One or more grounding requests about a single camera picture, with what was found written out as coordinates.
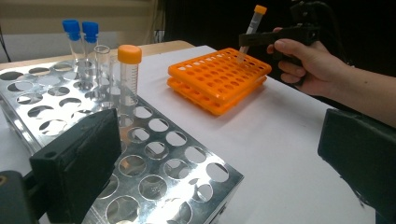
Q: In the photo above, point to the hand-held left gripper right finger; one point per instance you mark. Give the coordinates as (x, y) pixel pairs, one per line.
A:
(361, 155)

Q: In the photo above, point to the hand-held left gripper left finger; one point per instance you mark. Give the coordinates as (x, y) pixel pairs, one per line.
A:
(74, 168)

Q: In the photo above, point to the orange capped test tube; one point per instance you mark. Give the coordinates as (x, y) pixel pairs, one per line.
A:
(256, 21)
(129, 54)

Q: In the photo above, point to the orange plastic tube rack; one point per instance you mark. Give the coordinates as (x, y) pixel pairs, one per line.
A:
(193, 93)

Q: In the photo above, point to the clear test tube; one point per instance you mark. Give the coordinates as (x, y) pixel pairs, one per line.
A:
(102, 62)

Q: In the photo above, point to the silver metal tube rack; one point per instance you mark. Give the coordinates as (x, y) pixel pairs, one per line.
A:
(186, 161)

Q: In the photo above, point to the blue capped test tube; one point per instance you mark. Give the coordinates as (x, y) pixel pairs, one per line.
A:
(71, 26)
(90, 29)

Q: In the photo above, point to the white table board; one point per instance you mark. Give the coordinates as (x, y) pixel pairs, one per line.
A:
(280, 155)

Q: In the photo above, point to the wooden table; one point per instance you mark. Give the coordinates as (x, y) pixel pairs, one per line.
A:
(162, 46)

